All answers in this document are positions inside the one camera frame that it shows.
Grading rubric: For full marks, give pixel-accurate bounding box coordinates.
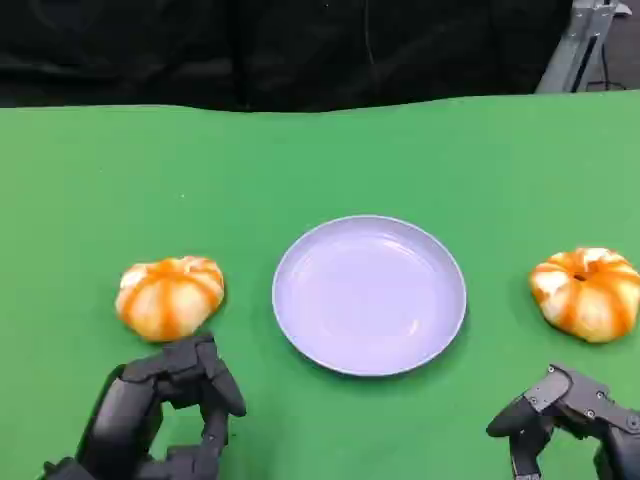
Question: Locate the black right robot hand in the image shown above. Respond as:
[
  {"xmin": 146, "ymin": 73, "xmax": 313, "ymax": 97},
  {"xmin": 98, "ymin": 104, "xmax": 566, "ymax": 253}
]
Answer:
[{"xmin": 486, "ymin": 363, "xmax": 640, "ymax": 480}]

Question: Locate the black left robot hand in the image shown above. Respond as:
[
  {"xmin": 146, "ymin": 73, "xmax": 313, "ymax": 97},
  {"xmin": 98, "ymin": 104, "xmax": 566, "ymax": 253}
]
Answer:
[{"xmin": 42, "ymin": 332, "xmax": 248, "ymax": 480}]

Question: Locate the orange and white bread roll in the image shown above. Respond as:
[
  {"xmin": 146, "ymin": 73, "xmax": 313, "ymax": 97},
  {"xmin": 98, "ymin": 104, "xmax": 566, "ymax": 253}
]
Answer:
[
  {"xmin": 528, "ymin": 246, "xmax": 640, "ymax": 344},
  {"xmin": 114, "ymin": 255, "xmax": 226, "ymax": 343}
]

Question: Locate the lilac plate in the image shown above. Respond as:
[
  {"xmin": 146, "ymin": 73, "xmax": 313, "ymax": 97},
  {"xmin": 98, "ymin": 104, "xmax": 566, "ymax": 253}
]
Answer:
[{"xmin": 271, "ymin": 214, "xmax": 468, "ymax": 377}]

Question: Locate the green table cloth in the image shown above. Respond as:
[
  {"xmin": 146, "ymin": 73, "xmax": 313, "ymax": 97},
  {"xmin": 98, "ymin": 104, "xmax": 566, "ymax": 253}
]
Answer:
[{"xmin": 0, "ymin": 89, "xmax": 640, "ymax": 480}]

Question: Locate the black backdrop curtain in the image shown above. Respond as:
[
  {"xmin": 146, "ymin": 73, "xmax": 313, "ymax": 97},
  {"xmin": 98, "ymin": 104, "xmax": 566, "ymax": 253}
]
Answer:
[{"xmin": 0, "ymin": 0, "xmax": 576, "ymax": 112}]

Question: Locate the grey metal frame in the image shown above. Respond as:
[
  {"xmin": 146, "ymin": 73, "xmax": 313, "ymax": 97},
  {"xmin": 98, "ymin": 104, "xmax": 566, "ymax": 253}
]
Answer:
[{"xmin": 534, "ymin": 0, "xmax": 626, "ymax": 94}]

